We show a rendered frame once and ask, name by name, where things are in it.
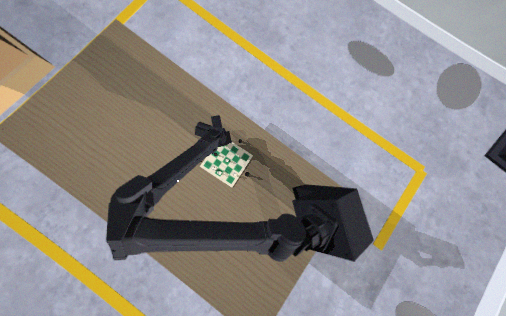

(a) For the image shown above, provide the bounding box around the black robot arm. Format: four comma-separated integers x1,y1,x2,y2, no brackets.
106,115,338,262

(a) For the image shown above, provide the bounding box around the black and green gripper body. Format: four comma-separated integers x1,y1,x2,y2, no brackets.
218,131,232,147

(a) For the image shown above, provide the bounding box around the green and white chessboard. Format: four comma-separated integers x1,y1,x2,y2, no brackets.
200,142,253,187

